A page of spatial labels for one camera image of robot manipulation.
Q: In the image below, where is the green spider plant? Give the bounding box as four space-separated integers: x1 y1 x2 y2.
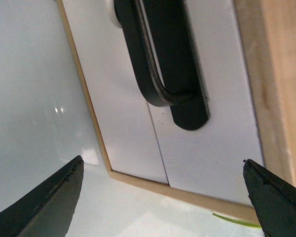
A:
212 213 261 229

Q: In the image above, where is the black drawer handle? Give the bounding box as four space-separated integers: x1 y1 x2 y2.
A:
113 0 210 131

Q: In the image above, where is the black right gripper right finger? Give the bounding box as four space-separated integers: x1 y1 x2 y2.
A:
243 159 296 237

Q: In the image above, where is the wooden drawer cabinet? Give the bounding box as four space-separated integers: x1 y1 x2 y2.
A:
57 0 296 223

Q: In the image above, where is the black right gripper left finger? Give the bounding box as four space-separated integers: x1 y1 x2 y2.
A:
0 156 84 237

